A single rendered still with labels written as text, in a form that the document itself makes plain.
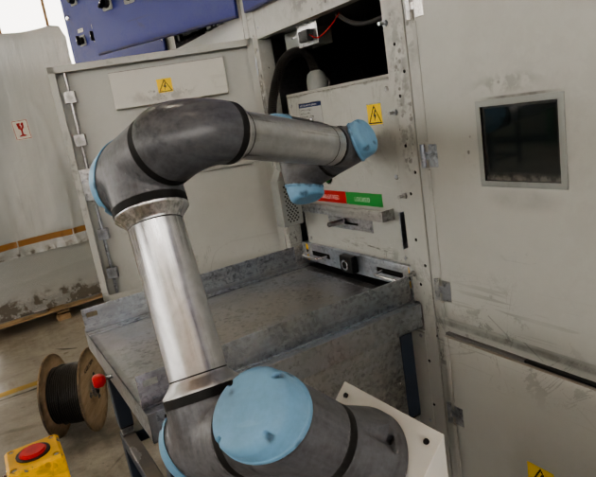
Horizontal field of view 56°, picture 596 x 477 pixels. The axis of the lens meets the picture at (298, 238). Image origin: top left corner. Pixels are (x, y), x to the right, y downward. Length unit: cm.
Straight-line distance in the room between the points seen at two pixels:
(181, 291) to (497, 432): 80
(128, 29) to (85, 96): 38
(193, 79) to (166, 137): 103
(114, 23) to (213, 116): 143
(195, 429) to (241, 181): 118
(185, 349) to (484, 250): 63
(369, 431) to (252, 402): 17
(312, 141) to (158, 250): 33
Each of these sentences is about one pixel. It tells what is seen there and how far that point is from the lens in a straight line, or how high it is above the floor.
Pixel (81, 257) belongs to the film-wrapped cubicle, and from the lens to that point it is 498.
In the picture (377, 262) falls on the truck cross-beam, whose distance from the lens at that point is 152.
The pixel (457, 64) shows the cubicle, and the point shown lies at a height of 138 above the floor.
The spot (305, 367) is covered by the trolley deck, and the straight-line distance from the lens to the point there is 122.
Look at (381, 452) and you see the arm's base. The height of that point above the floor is 90.
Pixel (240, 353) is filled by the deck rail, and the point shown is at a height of 88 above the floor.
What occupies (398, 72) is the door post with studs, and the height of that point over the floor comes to 139.
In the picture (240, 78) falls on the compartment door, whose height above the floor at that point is 147.
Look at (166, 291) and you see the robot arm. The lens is 82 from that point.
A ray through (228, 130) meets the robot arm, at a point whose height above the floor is 133.
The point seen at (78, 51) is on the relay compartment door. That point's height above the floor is 177.
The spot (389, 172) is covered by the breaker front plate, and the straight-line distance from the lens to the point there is 142.
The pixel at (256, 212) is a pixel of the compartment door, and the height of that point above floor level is 104.
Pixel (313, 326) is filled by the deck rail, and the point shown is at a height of 88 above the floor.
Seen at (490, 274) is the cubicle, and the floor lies 97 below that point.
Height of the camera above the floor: 135
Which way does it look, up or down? 13 degrees down
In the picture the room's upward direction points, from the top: 9 degrees counter-clockwise
